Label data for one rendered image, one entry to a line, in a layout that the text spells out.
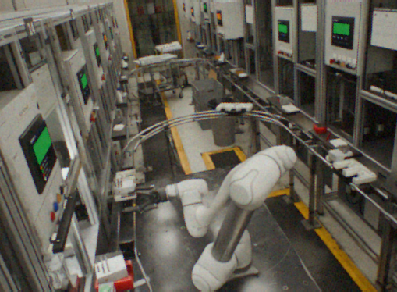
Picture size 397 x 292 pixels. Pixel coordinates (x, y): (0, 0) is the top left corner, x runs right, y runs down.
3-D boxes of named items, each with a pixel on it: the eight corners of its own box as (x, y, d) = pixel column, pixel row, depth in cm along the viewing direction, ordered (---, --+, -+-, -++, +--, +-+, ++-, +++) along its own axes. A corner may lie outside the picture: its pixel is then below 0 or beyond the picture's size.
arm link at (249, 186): (233, 275, 176) (208, 305, 161) (208, 254, 182) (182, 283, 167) (290, 166, 128) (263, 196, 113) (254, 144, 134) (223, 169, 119)
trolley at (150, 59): (147, 108, 696) (139, 59, 656) (138, 101, 742) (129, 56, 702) (186, 97, 730) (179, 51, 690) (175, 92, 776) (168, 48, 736)
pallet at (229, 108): (217, 115, 374) (215, 107, 370) (221, 111, 386) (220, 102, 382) (249, 116, 360) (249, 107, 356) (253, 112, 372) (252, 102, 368)
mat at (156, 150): (199, 191, 388) (199, 190, 387) (147, 202, 381) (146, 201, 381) (159, 79, 916) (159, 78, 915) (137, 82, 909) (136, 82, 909)
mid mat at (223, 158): (263, 180, 392) (263, 179, 392) (216, 190, 386) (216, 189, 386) (239, 146, 483) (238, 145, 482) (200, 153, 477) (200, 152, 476)
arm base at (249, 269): (246, 247, 200) (246, 239, 198) (259, 274, 180) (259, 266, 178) (216, 254, 198) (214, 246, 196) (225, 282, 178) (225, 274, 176)
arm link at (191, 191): (176, 180, 176) (181, 206, 173) (206, 175, 177) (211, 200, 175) (175, 183, 186) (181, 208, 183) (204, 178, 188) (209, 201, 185)
